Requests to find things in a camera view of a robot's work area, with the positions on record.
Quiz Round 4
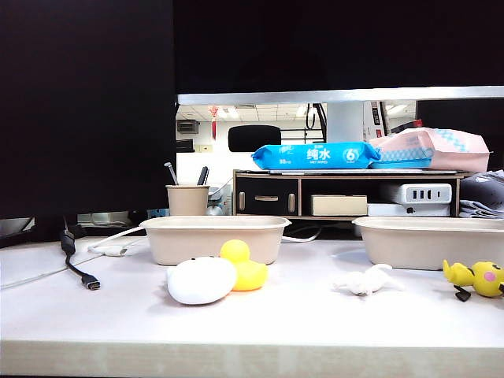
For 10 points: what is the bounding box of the beige pulp paper box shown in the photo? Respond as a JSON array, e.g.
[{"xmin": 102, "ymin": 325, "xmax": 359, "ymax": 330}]
[
  {"xmin": 138, "ymin": 215, "xmax": 292, "ymax": 267},
  {"xmin": 351, "ymin": 215, "xmax": 504, "ymax": 272}
]

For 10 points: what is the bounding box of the yellow rubber duck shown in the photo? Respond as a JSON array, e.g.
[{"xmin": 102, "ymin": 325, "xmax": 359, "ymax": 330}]
[{"xmin": 219, "ymin": 239, "xmax": 269, "ymax": 292}]

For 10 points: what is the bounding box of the white round-head doll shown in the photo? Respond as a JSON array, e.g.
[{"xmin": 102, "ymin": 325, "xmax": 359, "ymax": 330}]
[{"xmin": 165, "ymin": 255, "xmax": 238, "ymax": 306}]

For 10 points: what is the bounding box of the white lizard doll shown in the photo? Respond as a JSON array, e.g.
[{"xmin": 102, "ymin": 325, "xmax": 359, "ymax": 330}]
[{"xmin": 331, "ymin": 262, "xmax": 406, "ymax": 296}]

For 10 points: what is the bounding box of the yellow pink-cheeked bird doll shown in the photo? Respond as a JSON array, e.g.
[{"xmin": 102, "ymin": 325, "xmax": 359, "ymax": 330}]
[{"xmin": 441, "ymin": 258, "xmax": 504, "ymax": 303}]

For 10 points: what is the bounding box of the beige cardboard box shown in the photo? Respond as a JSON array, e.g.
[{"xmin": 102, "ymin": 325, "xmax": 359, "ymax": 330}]
[{"xmin": 309, "ymin": 194, "xmax": 369, "ymax": 217}]

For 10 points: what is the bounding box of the flat white device box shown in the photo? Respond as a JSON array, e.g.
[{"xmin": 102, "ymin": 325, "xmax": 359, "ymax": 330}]
[{"xmin": 368, "ymin": 202, "xmax": 451, "ymax": 217}]

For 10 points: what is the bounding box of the black wooden desk organizer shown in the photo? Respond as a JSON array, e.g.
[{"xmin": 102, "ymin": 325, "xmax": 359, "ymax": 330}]
[{"xmin": 232, "ymin": 169, "xmax": 472, "ymax": 221}]

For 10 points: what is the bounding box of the black chair headrest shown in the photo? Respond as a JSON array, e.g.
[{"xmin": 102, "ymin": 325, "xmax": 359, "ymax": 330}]
[{"xmin": 228, "ymin": 124, "xmax": 282, "ymax": 153}]

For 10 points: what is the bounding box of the brown paper cup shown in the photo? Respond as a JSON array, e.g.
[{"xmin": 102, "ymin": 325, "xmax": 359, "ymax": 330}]
[{"xmin": 165, "ymin": 183, "xmax": 211, "ymax": 217}]

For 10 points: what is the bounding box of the blue wet wipes pack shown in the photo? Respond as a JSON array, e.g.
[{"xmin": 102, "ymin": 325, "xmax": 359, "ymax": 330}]
[{"xmin": 251, "ymin": 141, "xmax": 382, "ymax": 171}]

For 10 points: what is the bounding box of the red Chinese knot ornament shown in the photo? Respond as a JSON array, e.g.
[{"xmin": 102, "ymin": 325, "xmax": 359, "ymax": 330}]
[{"xmin": 208, "ymin": 105, "xmax": 220, "ymax": 139}]

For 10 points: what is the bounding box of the silver-headed tool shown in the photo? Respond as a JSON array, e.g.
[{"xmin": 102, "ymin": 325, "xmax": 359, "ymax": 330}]
[{"xmin": 164, "ymin": 161, "xmax": 180, "ymax": 186}]

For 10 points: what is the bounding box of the white multi-port charger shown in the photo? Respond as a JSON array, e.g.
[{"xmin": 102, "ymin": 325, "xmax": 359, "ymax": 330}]
[{"xmin": 380, "ymin": 183, "xmax": 453, "ymax": 206}]

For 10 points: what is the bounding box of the silver monitor stand plate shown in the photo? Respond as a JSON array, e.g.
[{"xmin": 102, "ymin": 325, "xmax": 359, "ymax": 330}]
[{"xmin": 76, "ymin": 210, "xmax": 132, "ymax": 227}]

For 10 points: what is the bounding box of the black monitor silver edge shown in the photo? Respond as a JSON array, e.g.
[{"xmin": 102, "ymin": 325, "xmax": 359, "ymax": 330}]
[{"xmin": 172, "ymin": 0, "xmax": 504, "ymax": 106}]

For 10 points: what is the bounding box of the large black monitor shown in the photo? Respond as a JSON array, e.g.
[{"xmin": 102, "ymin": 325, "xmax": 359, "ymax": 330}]
[{"xmin": 0, "ymin": 0, "xmax": 177, "ymax": 221}]

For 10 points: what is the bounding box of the pink tissue pack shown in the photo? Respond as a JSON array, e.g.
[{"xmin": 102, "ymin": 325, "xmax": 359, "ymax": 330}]
[{"xmin": 368, "ymin": 128, "xmax": 494, "ymax": 172}]

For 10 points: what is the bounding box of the grey folded cloth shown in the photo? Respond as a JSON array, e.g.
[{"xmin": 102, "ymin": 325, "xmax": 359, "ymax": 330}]
[{"xmin": 458, "ymin": 169, "xmax": 504, "ymax": 220}]

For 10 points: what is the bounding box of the black USB-C cable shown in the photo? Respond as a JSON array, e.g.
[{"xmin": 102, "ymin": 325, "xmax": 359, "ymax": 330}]
[{"xmin": 59, "ymin": 214, "xmax": 102, "ymax": 292}]

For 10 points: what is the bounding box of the thin white cable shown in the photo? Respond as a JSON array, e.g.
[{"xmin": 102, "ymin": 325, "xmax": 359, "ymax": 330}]
[{"xmin": 0, "ymin": 251, "xmax": 99, "ymax": 291}]

